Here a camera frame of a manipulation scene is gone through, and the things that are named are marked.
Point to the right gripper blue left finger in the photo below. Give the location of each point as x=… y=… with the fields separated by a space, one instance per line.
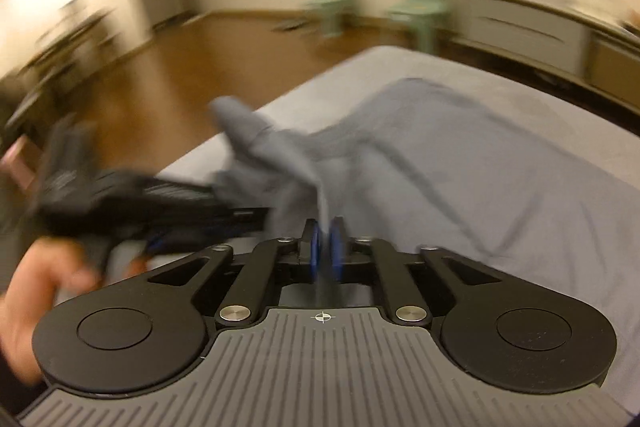
x=270 y=266

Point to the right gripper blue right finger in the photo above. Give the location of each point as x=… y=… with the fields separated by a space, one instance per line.
x=375 y=263

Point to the grey garment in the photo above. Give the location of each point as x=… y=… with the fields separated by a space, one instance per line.
x=419 y=164

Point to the person's left hand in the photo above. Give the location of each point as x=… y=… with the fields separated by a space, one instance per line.
x=49 y=266

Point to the wooden dining table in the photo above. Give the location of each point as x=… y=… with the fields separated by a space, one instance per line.
x=37 y=94

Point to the long grey brown sideboard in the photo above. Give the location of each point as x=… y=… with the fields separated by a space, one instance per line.
x=553 y=37

